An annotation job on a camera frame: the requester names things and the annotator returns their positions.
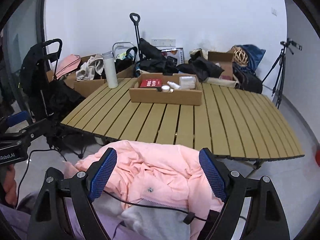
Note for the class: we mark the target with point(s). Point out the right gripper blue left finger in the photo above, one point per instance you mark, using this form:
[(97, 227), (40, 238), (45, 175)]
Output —
[(99, 173)]

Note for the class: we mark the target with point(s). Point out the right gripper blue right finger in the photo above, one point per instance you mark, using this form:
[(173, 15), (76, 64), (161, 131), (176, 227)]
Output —
[(215, 180)]

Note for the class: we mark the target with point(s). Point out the red tissue box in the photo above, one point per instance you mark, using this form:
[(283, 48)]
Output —
[(151, 83)]

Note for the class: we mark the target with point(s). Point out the white round jar lid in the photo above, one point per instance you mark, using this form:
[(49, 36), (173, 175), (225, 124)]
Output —
[(165, 88)]

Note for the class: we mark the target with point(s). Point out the clear bag of cotton pads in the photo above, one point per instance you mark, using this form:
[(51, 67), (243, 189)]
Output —
[(187, 82)]

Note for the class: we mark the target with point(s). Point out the white spray bottle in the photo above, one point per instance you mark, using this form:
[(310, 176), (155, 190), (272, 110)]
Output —
[(173, 85)]

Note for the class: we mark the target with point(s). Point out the person's left hand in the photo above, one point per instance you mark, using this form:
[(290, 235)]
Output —
[(8, 186)]

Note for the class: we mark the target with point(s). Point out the pink jacket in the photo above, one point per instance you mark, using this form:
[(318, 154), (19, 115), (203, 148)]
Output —
[(165, 174)]

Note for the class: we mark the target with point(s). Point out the black trolley cart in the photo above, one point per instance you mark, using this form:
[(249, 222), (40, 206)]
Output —
[(47, 99)]

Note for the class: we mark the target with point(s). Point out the slatted wooden folding table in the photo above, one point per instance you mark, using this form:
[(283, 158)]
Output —
[(232, 123)]

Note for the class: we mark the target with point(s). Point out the large cardboard box left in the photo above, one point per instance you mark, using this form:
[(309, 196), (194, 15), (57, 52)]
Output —
[(84, 88)]

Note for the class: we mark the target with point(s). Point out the pink backpack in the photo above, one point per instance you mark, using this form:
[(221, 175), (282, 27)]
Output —
[(67, 65)]

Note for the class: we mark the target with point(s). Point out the red container on floor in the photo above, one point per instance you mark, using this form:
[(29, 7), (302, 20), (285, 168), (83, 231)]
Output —
[(317, 156)]

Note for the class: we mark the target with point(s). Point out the beige clothes in box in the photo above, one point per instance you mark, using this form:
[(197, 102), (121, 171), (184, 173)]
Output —
[(94, 65)]

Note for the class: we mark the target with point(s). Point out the flat cardboard tray box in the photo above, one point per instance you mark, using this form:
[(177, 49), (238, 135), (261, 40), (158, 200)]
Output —
[(178, 89)]

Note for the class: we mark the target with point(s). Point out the white thermos bottle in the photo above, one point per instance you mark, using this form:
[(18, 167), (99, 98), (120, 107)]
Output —
[(110, 70)]

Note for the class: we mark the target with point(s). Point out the pile of black clothes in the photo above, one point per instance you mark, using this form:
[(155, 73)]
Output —
[(155, 62)]

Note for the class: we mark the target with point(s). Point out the cardboard box back right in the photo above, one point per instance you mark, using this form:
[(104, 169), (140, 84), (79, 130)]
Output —
[(224, 61)]

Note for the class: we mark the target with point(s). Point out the woven rattan ball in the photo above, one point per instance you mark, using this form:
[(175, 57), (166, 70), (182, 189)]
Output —
[(240, 57)]

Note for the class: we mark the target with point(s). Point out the blue bag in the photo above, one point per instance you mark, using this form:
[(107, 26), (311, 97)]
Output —
[(255, 56)]

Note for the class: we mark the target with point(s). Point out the white printed box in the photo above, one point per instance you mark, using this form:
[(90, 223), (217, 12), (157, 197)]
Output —
[(176, 53)]

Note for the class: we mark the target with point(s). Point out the black pull handle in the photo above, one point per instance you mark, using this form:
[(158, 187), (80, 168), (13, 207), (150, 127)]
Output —
[(135, 18)]

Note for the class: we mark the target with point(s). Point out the black camera tripod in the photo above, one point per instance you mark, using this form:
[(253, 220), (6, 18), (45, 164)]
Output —
[(281, 61)]

